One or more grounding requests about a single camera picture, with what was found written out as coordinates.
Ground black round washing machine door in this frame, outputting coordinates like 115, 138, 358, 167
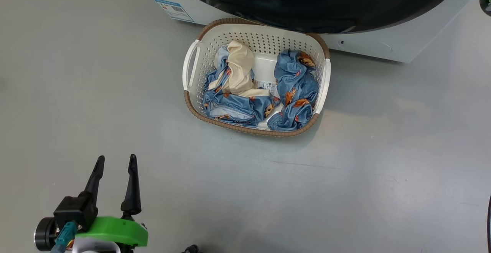
159, 0, 466, 35

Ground blue cartoon print pyjama top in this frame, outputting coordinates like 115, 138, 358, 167
267, 50, 320, 132

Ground blue energy label sticker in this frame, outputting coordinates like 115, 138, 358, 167
153, 0, 195, 23

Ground white perforated laundry basket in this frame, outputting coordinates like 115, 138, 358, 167
182, 18, 331, 137

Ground blue cartoon print pyjama pants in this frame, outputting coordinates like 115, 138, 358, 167
202, 46, 280, 127

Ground cream plain garment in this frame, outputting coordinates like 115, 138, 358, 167
208, 40, 271, 98

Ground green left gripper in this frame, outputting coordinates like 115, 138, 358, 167
71, 154, 148, 253

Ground white washing machine body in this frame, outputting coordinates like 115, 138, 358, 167
132, 0, 491, 63

